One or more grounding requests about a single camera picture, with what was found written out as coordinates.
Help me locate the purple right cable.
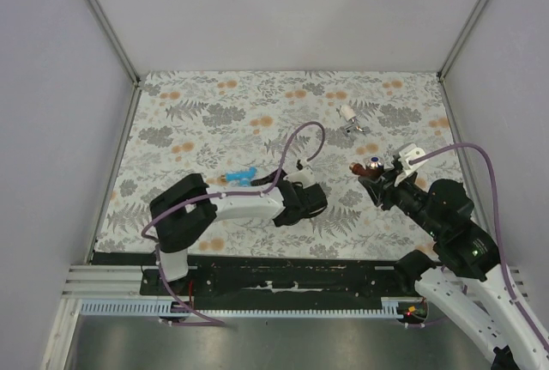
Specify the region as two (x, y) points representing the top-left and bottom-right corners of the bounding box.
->
(402, 142), (541, 370)

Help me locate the blue plastic faucet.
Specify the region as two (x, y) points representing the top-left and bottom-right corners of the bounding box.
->
(220, 167), (257, 186)

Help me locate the chrome faucet white handle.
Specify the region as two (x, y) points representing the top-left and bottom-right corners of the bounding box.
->
(338, 104), (371, 136)

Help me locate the brown faucet chrome knob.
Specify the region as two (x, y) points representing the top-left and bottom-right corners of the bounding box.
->
(349, 155), (384, 179)

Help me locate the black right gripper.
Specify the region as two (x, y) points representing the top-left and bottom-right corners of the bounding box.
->
(358, 166), (443, 237)

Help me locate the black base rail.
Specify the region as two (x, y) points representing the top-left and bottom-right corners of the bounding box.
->
(92, 252), (419, 312)

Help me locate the white cable duct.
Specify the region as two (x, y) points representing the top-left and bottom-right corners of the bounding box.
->
(80, 300), (403, 319)

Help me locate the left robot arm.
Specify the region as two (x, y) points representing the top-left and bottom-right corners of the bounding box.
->
(147, 173), (328, 295)

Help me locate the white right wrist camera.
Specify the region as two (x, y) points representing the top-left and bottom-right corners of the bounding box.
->
(393, 143), (425, 187)

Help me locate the floral patterned table mat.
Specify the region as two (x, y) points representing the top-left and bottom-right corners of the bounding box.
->
(94, 71), (463, 260)

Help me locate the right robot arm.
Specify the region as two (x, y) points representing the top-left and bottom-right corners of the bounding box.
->
(350, 163), (548, 369)

